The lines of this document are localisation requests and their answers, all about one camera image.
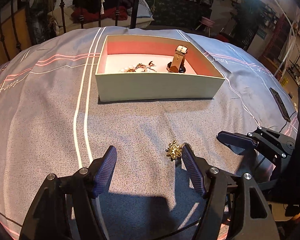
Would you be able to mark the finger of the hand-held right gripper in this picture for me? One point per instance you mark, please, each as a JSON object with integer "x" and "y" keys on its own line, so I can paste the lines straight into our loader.
{"x": 234, "y": 140}

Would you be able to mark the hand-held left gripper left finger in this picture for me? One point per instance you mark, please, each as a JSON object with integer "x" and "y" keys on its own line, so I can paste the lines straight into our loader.
{"x": 105, "y": 172}

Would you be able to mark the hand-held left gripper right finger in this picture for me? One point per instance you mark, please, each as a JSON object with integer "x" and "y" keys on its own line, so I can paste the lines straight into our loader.
{"x": 193, "y": 172}

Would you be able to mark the gold flower brooch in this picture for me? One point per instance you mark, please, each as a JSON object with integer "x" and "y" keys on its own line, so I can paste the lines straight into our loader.
{"x": 174, "y": 151}

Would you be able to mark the pale green box pink inside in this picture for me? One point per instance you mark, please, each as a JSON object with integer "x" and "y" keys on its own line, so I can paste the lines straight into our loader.
{"x": 152, "y": 87}

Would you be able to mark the black smartphone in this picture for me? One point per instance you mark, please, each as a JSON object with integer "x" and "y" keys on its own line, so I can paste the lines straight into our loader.
{"x": 281, "y": 103}

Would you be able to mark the grey striped blanket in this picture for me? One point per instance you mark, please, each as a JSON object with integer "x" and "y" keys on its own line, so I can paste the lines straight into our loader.
{"x": 52, "y": 105}

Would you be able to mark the wooden display cabinet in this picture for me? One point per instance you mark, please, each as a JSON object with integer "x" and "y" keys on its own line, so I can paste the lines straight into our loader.
{"x": 279, "y": 42}

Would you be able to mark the pink stool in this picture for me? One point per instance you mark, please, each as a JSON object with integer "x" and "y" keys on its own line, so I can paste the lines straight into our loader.
{"x": 206, "y": 21}

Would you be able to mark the dark potted plant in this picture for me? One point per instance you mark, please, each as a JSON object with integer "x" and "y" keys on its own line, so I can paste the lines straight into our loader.
{"x": 247, "y": 12}

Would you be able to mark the green patterned counter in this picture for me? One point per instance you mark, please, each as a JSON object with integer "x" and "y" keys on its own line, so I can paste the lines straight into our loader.
{"x": 179, "y": 10}

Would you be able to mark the red cloth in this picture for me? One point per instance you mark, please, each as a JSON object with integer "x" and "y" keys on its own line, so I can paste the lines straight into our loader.
{"x": 90, "y": 13}

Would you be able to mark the white hanging swing seat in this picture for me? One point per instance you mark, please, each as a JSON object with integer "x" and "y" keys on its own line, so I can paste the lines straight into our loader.
{"x": 142, "y": 10}

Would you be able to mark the black clothes pile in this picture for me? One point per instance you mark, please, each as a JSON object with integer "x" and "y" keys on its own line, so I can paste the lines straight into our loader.
{"x": 90, "y": 0}

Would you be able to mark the black metal bed frame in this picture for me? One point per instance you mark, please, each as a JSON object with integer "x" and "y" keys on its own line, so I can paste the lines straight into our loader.
{"x": 62, "y": 7}

